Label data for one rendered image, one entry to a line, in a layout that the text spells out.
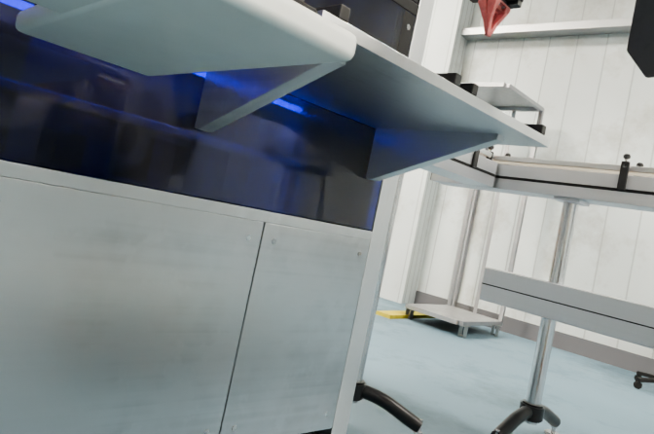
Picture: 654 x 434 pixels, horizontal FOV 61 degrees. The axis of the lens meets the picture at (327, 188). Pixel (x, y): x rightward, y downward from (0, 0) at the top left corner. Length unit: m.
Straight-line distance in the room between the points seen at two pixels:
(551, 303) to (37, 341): 1.56
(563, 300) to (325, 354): 0.91
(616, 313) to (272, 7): 1.65
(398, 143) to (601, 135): 3.41
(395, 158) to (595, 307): 0.92
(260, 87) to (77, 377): 0.59
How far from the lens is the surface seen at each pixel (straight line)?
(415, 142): 1.34
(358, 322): 1.50
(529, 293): 2.08
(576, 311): 2.02
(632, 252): 4.50
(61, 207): 1.01
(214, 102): 1.06
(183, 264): 1.12
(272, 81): 0.93
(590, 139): 4.69
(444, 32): 5.24
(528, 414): 2.09
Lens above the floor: 0.62
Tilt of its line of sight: 2 degrees up
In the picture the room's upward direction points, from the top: 12 degrees clockwise
